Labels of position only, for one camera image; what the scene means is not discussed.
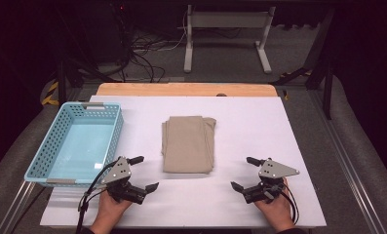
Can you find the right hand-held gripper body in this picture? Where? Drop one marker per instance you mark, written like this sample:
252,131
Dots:
272,170

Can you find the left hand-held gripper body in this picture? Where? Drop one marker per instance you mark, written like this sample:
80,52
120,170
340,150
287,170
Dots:
118,172

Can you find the light blue plastic basket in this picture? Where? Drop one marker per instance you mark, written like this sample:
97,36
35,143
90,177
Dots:
80,146

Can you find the beige pants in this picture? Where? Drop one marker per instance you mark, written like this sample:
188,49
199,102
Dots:
187,146

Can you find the person's left hand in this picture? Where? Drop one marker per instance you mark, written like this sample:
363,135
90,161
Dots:
108,211

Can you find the person's right hand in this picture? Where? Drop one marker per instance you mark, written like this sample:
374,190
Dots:
275,211

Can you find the white table mat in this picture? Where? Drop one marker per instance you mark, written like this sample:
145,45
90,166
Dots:
246,130

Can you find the wooden table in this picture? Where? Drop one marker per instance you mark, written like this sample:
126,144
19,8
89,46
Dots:
181,89

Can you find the yellow black striped tape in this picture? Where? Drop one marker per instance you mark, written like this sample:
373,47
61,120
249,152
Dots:
50,94

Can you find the black metal stand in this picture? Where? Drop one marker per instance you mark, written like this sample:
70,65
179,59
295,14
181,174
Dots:
62,81
326,81

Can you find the white metal stand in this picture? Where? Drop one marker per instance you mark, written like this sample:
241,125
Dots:
226,19

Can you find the aluminium rail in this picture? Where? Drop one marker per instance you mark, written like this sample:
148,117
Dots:
347,162
15,208

